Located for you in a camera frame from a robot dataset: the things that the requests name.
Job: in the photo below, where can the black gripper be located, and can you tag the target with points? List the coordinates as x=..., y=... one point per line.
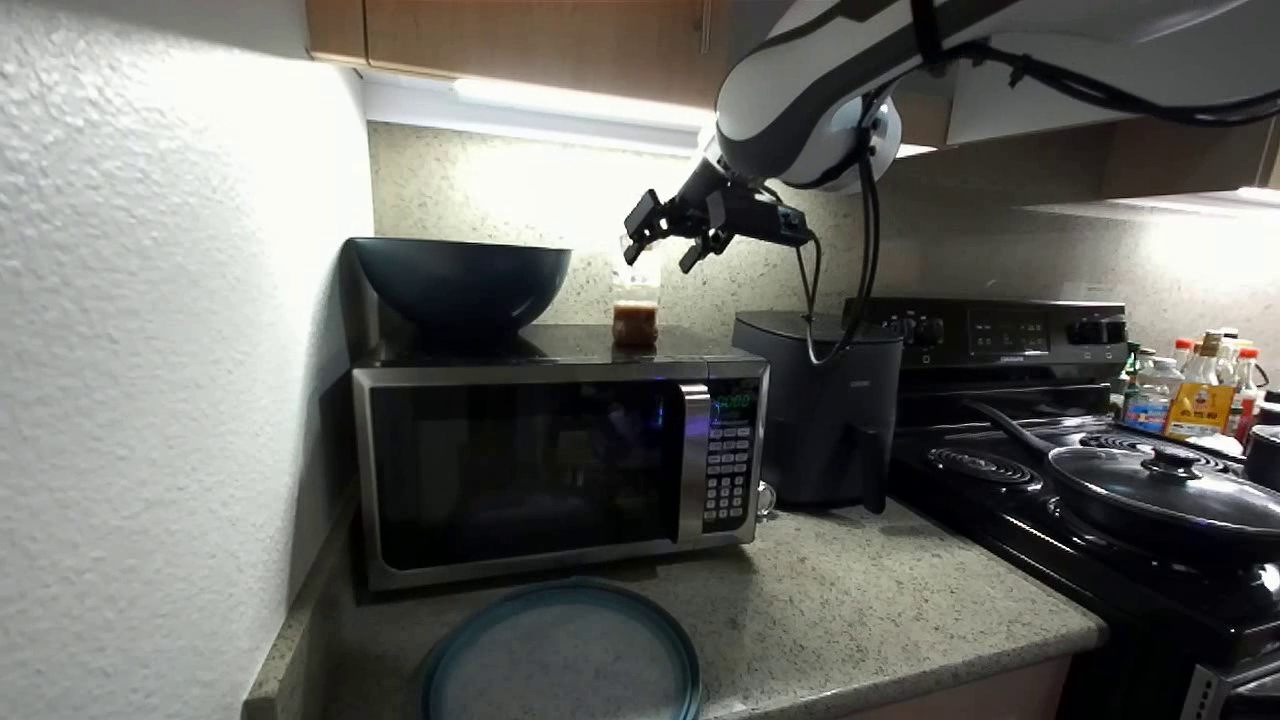
x=743, y=207

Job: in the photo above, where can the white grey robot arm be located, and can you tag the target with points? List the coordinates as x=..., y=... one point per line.
x=854, y=83

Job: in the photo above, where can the under cabinet light strip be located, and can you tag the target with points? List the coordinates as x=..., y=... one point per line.
x=532, y=106

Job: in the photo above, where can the wooden upper cabinet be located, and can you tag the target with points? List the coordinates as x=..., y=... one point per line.
x=532, y=34

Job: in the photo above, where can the clear bottle blue label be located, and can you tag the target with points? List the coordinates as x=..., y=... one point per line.
x=1154, y=388

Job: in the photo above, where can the bottle with yellow label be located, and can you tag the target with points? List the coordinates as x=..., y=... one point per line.
x=1201, y=394

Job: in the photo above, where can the bottle with red cap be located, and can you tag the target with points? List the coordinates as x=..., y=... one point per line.
x=1251, y=383

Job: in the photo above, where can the dark round bowl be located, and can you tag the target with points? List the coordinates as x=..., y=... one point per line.
x=462, y=282

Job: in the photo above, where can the silver black microwave oven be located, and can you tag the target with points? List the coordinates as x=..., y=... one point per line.
x=560, y=462

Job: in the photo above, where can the glass plate with teal rim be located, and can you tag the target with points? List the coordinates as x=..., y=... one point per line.
x=560, y=659

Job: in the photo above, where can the black kitchen stove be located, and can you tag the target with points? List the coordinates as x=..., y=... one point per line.
x=1066, y=533

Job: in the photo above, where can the pot lid with chrome knob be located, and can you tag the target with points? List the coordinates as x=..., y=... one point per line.
x=1160, y=481

